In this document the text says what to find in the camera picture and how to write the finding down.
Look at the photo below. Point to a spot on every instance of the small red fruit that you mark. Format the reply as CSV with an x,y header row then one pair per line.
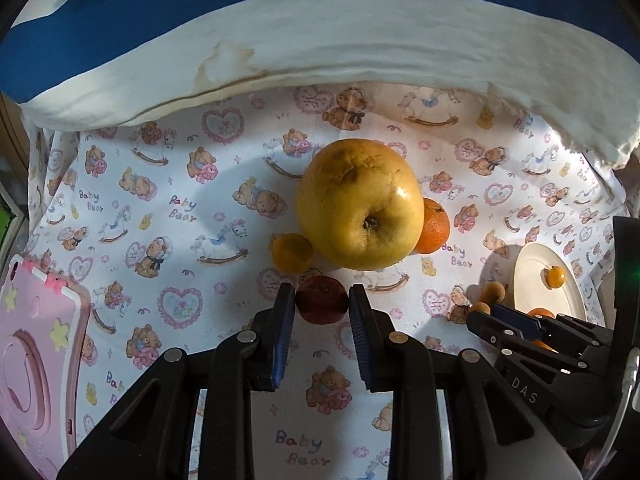
x,y
322,300

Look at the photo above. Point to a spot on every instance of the cream round plate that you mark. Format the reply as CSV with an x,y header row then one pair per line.
x,y
535,270

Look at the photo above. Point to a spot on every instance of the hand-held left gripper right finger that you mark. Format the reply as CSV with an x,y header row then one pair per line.
x,y
361,345

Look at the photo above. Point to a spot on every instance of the large yellow pomelo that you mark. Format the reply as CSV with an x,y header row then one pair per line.
x,y
355,205

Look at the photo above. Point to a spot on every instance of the striped cloth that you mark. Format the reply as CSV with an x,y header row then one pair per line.
x,y
325,35

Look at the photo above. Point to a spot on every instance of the small yellow kumquat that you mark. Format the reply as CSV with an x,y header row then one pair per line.
x,y
555,276
292,254

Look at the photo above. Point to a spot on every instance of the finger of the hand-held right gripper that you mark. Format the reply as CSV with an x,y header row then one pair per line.
x,y
570,332
520,322

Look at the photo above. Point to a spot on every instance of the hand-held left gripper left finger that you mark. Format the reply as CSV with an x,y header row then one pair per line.
x,y
282,340

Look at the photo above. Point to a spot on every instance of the bear printed cloth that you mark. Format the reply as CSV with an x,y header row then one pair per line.
x,y
175,240

